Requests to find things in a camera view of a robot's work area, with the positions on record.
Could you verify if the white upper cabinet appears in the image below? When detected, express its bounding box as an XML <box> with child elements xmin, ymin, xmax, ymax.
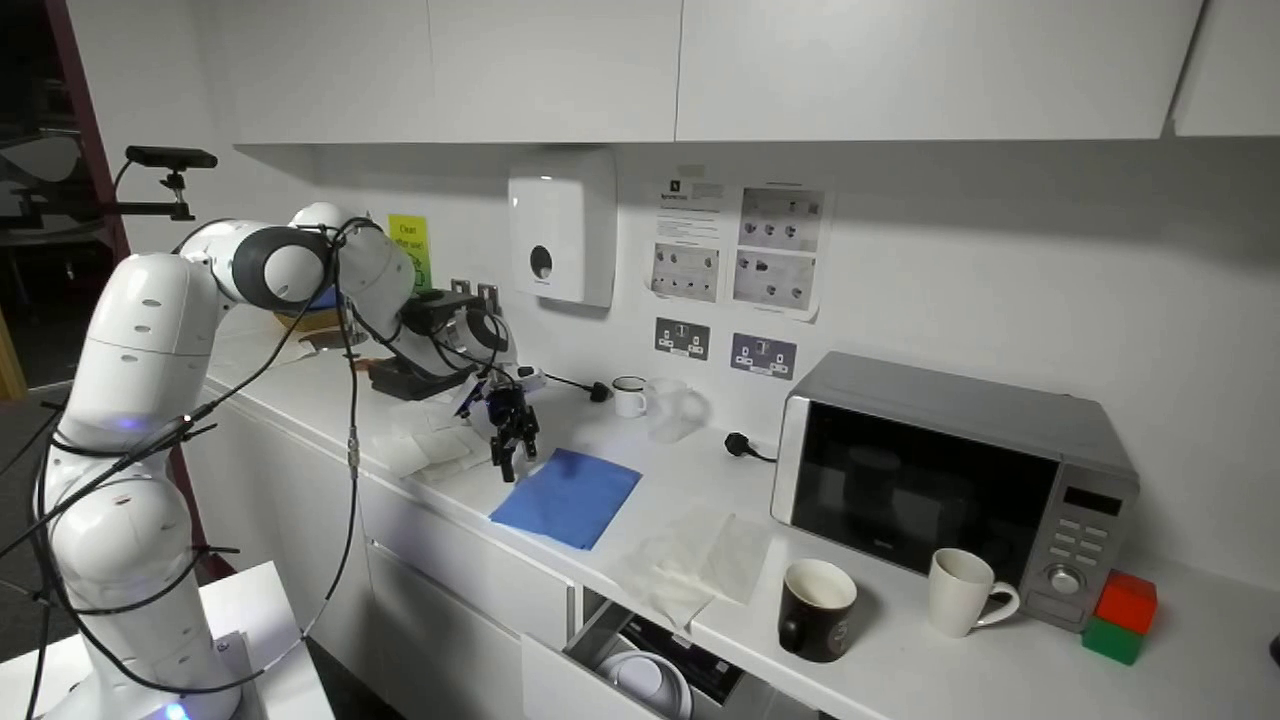
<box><xmin>58</xmin><ymin>0</ymin><xmax>1280</xmax><ymax>151</ymax></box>

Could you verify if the yellow-green wall sign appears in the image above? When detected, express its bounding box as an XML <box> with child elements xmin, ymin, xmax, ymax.
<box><xmin>382</xmin><ymin>214</ymin><xmax>434</xmax><ymax>297</ymax></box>

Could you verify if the white notice with logo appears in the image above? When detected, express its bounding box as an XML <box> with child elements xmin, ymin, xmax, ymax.
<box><xmin>652</xmin><ymin>166</ymin><xmax>733</xmax><ymax>217</ymax></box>

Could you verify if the brown-yellow pack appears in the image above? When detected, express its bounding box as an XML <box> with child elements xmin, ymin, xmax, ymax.
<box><xmin>300</xmin><ymin>307</ymin><xmax>354</xmax><ymax>353</ymax></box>

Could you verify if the black coffee machine power cable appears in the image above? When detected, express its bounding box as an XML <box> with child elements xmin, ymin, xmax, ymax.
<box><xmin>531</xmin><ymin>367</ymin><xmax>614</xmax><ymax>407</ymax></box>

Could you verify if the black microwave plug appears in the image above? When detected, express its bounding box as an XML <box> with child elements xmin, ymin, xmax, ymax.
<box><xmin>718</xmin><ymin>427</ymin><xmax>780</xmax><ymax>467</ymax></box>

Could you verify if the white mug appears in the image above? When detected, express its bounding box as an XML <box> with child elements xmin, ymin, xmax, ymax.
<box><xmin>922</xmin><ymin>545</ymin><xmax>1026</xmax><ymax>640</ymax></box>

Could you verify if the photo instruction sheet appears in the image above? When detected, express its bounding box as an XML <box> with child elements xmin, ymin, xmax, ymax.
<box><xmin>729</xmin><ymin>244</ymin><xmax>825</xmax><ymax>322</ymax></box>
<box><xmin>647</xmin><ymin>238</ymin><xmax>723</xmax><ymax>307</ymax></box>
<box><xmin>735</xmin><ymin>179</ymin><xmax>828</xmax><ymax>258</ymax></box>

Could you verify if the red-orange block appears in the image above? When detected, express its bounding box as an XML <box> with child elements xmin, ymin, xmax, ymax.
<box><xmin>1091</xmin><ymin>571</ymin><xmax>1163</xmax><ymax>640</ymax></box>

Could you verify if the blue cloth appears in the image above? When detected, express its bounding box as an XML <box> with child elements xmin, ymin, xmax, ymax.
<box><xmin>486</xmin><ymin>446</ymin><xmax>643</xmax><ymax>551</ymax></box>

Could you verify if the white paper towel dispenser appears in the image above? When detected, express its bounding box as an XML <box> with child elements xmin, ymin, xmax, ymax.
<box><xmin>502</xmin><ymin>150</ymin><xmax>620</xmax><ymax>314</ymax></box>

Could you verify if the black stereo camera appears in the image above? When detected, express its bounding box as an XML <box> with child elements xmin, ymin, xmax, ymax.
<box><xmin>118</xmin><ymin>139</ymin><xmax>218</xmax><ymax>172</ymax></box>

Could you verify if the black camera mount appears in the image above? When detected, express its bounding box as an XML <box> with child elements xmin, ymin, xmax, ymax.
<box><xmin>111</xmin><ymin>166</ymin><xmax>199</xmax><ymax>224</ymax></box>

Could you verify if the dark red door frame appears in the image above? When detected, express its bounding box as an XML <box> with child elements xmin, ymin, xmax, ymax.
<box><xmin>34</xmin><ymin>0</ymin><xmax>224</xmax><ymax>586</ymax></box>

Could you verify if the white cabinet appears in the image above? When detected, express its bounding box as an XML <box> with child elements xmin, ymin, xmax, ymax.
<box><xmin>167</xmin><ymin>364</ymin><xmax>832</xmax><ymax>720</ymax></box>
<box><xmin>58</xmin><ymin>0</ymin><xmax>1280</xmax><ymax>151</ymax></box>

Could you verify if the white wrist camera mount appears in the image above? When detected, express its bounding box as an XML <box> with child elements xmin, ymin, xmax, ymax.
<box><xmin>463</xmin><ymin>362</ymin><xmax>539</xmax><ymax>397</ymax></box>

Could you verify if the white bowl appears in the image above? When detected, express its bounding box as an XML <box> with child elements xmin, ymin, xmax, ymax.
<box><xmin>594</xmin><ymin>648</ymin><xmax>695</xmax><ymax>720</ymax></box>

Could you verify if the double wall socket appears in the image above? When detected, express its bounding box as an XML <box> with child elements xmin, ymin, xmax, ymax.
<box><xmin>729</xmin><ymin>328</ymin><xmax>798</xmax><ymax>385</ymax></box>
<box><xmin>652</xmin><ymin>314</ymin><xmax>715</xmax><ymax>364</ymax></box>

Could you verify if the green block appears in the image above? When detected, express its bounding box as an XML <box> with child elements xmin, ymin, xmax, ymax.
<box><xmin>1075</xmin><ymin>618</ymin><xmax>1146</xmax><ymax>667</ymax></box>

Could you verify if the silver microwave oven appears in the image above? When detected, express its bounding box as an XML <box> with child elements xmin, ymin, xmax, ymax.
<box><xmin>767</xmin><ymin>349</ymin><xmax>1145</xmax><ymax>632</ymax></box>

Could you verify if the white robot table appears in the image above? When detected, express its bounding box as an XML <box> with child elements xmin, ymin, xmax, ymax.
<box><xmin>0</xmin><ymin>558</ymin><xmax>337</xmax><ymax>720</ymax></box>

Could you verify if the open white drawer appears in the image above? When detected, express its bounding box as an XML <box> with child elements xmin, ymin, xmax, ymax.
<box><xmin>560</xmin><ymin>592</ymin><xmax>832</xmax><ymax>720</ymax></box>

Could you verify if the white lower cabinet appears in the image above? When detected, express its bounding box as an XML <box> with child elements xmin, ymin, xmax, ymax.
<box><xmin>167</xmin><ymin>364</ymin><xmax>832</xmax><ymax>720</ymax></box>

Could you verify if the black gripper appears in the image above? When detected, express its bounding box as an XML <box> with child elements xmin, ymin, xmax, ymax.
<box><xmin>481</xmin><ymin>385</ymin><xmax>545</xmax><ymax>485</ymax></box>

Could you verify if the black mug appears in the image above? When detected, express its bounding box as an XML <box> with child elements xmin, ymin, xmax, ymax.
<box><xmin>775</xmin><ymin>558</ymin><xmax>864</xmax><ymax>667</ymax></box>

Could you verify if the small white cup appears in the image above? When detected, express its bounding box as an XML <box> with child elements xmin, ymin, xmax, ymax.
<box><xmin>609</xmin><ymin>372</ymin><xmax>656</xmax><ymax>421</ymax></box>

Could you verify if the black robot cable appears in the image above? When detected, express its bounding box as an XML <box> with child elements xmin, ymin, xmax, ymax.
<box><xmin>0</xmin><ymin>217</ymin><xmax>382</xmax><ymax>720</ymax></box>

